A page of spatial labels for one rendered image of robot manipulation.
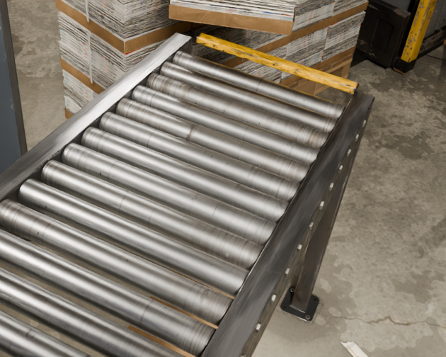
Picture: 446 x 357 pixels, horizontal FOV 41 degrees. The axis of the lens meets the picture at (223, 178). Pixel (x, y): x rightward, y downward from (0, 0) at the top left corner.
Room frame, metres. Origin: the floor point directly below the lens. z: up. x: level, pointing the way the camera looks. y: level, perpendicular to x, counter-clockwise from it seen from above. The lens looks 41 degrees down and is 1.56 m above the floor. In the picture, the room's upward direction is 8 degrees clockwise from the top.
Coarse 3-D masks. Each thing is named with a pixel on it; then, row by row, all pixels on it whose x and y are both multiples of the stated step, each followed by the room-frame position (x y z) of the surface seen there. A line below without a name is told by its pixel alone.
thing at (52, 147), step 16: (160, 48) 1.35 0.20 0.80; (176, 48) 1.36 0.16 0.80; (144, 64) 1.26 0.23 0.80; (160, 64) 1.27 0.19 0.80; (128, 80) 1.18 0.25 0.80; (144, 80) 1.20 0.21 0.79; (96, 96) 1.10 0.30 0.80; (112, 96) 1.11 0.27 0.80; (128, 96) 1.14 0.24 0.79; (80, 112) 1.03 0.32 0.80; (96, 112) 1.04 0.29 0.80; (112, 112) 1.07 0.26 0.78; (64, 128) 0.97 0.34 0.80; (80, 128) 0.98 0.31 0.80; (48, 144) 0.91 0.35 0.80; (64, 144) 0.92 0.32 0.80; (80, 144) 0.96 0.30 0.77; (32, 160) 0.86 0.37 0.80; (48, 160) 0.87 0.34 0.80; (0, 176) 0.80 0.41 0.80; (16, 176) 0.81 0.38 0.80; (32, 176) 0.82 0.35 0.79; (0, 192) 0.76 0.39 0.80; (16, 192) 0.78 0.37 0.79; (32, 208) 0.81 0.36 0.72
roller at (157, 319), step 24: (0, 240) 0.65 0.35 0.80; (24, 240) 0.66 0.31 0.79; (24, 264) 0.62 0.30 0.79; (48, 264) 0.61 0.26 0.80; (72, 264) 0.62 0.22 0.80; (72, 288) 0.58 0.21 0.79; (96, 288) 0.58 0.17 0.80; (120, 288) 0.59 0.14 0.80; (120, 312) 0.55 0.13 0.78; (144, 312) 0.55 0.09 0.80; (168, 312) 0.55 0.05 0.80; (168, 336) 0.52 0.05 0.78; (192, 336) 0.52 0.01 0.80
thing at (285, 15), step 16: (176, 0) 1.27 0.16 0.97; (192, 0) 1.27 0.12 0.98; (208, 0) 1.27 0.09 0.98; (224, 0) 1.26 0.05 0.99; (240, 0) 1.26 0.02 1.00; (256, 0) 1.26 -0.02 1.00; (272, 0) 1.26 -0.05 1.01; (288, 0) 1.26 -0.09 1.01; (256, 16) 1.27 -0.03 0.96; (272, 16) 1.27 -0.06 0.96; (288, 16) 1.27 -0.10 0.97
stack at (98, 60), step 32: (64, 0) 1.84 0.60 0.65; (96, 0) 1.73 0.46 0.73; (128, 0) 1.65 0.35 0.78; (160, 0) 1.74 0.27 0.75; (320, 0) 2.44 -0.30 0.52; (64, 32) 1.85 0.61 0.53; (128, 32) 1.65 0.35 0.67; (192, 32) 1.86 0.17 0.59; (224, 32) 1.98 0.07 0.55; (256, 32) 2.12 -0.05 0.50; (320, 32) 2.48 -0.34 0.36; (96, 64) 1.74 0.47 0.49; (128, 64) 1.65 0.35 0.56; (256, 64) 2.16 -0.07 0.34; (64, 96) 1.87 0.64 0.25
